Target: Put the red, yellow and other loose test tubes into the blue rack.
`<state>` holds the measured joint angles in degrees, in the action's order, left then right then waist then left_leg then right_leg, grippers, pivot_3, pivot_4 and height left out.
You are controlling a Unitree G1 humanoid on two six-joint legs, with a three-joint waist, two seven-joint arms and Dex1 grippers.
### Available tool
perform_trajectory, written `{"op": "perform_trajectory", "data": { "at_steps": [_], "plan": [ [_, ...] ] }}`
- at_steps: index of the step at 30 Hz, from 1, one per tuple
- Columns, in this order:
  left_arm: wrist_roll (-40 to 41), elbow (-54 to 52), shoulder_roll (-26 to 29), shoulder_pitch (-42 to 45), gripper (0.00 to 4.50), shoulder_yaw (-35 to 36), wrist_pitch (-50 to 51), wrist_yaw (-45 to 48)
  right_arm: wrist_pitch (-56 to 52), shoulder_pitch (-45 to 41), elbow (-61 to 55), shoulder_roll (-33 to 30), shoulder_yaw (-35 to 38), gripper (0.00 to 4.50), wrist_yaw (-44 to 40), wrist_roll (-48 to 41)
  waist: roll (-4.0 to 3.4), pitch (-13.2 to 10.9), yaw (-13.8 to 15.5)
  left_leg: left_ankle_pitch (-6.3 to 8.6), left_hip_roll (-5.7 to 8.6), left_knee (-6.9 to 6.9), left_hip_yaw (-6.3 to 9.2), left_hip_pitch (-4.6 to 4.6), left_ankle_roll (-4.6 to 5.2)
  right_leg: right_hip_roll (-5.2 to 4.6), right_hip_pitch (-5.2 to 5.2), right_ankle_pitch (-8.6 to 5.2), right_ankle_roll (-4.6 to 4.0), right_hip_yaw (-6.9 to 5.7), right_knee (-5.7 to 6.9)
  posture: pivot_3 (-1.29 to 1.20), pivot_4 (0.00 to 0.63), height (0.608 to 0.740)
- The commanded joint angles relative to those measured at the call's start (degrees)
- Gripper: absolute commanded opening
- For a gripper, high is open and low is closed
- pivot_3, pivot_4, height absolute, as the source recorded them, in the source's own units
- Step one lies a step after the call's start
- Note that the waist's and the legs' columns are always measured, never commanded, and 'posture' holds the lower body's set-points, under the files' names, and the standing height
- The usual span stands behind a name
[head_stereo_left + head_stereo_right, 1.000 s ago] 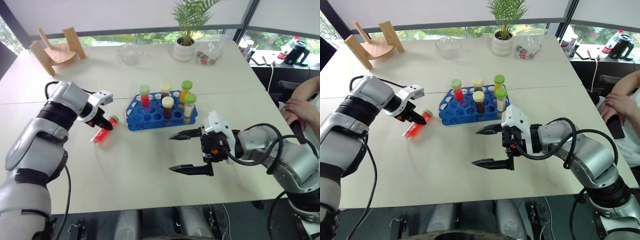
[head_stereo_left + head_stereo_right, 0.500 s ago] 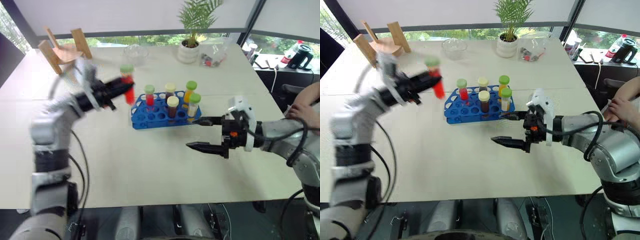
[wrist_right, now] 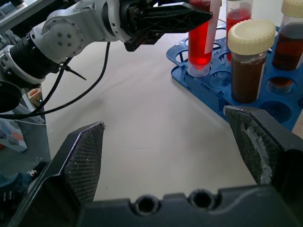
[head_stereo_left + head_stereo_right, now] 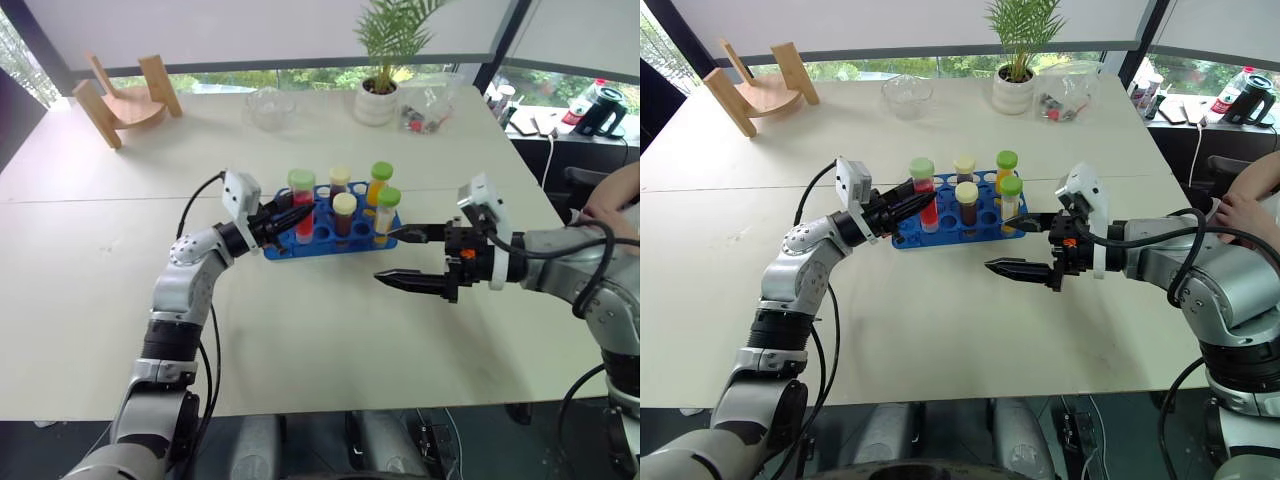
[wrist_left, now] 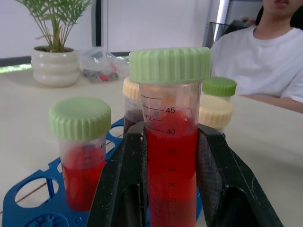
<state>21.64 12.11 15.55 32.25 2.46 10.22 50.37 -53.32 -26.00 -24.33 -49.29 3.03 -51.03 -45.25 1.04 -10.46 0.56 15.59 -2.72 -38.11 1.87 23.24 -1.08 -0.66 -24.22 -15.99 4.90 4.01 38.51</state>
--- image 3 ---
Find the blue cloth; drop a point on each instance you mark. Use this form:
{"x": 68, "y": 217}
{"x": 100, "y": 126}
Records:
{"x": 14, "y": 179}

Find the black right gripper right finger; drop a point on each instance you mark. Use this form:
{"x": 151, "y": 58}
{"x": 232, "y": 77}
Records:
{"x": 267, "y": 132}

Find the blue test tube rack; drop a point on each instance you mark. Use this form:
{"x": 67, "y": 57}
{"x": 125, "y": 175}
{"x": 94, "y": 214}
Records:
{"x": 201, "y": 82}

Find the brown liquid tube cream cap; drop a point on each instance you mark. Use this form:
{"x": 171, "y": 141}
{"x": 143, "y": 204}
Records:
{"x": 248, "y": 71}
{"x": 287, "y": 47}

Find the colourful patterned box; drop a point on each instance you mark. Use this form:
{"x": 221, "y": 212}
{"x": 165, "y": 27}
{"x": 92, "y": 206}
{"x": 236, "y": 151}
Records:
{"x": 11, "y": 136}

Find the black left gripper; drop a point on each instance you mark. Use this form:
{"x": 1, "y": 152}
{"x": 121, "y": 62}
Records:
{"x": 132, "y": 21}

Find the black zip tie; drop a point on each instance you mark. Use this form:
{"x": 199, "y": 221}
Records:
{"x": 73, "y": 72}

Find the small orange labelled box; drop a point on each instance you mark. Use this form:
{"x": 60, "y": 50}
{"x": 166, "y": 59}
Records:
{"x": 35, "y": 94}

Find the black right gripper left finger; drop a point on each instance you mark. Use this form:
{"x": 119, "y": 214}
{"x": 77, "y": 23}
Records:
{"x": 82, "y": 160}

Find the red liquid test tube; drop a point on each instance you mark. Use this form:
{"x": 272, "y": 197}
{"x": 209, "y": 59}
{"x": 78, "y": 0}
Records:
{"x": 198, "y": 47}
{"x": 236, "y": 14}

